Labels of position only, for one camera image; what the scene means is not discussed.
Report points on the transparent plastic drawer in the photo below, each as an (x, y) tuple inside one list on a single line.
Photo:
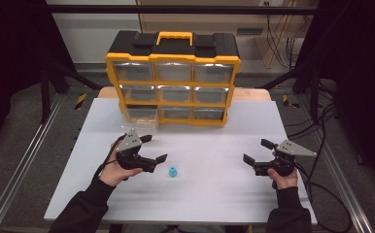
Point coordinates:
[(142, 118)]

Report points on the wooden table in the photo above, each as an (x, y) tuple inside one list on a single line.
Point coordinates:
[(250, 93)]

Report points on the black metal stand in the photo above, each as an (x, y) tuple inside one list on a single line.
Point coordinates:
[(314, 93), (45, 93)]

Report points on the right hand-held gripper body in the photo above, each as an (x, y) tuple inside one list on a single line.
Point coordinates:
[(284, 163)]

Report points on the person's right hand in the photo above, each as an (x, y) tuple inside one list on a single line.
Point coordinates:
[(283, 182)]

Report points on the person's left hand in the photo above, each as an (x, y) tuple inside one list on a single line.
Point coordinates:
[(114, 174)]

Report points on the small blue plastic fitting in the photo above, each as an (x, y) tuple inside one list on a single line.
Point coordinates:
[(173, 172)]

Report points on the yellow and black organizer cabinet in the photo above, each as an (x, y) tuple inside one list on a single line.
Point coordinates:
[(176, 48)]

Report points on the grid of clear bins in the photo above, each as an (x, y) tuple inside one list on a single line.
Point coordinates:
[(173, 72)]

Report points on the aluminium floor rail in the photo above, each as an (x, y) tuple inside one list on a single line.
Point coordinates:
[(20, 168), (341, 181)]

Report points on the yellow black hazard tape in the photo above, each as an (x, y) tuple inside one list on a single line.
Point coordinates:
[(80, 101), (287, 101)]

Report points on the black curtain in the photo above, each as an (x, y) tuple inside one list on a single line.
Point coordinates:
[(360, 81), (10, 64)]

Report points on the black horizontal frame bar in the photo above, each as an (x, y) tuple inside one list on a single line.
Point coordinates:
[(176, 9)]

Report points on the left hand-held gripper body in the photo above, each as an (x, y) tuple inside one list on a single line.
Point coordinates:
[(132, 158)]

